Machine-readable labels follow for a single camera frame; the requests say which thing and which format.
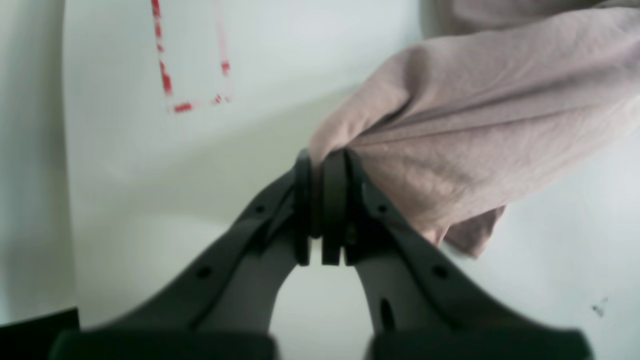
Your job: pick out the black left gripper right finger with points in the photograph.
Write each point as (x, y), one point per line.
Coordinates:
(422, 306)

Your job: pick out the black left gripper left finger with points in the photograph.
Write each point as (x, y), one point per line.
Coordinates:
(220, 306)

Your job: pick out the dusty pink T-shirt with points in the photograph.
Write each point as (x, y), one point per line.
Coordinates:
(509, 100)

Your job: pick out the red tape marking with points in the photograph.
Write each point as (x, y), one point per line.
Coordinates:
(193, 54)

